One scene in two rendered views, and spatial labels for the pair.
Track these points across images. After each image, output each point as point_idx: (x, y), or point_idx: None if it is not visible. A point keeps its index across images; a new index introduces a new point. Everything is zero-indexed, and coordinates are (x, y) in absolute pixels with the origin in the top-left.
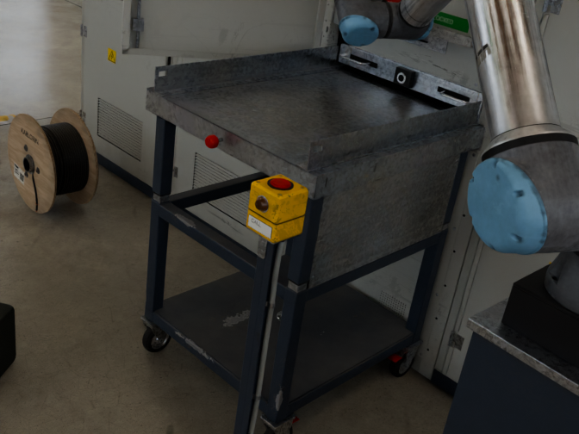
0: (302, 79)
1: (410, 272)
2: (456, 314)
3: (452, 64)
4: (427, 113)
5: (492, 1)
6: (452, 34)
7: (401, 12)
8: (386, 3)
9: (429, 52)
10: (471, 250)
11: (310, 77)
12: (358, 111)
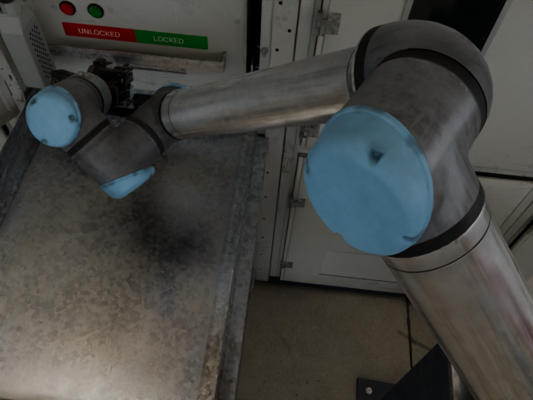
0: (38, 174)
1: None
2: (278, 249)
3: (200, 80)
4: (203, 148)
5: (519, 382)
6: (195, 63)
7: (171, 133)
8: (141, 126)
9: (165, 74)
10: (281, 215)
11: (40, 158)
12: (147, 207)
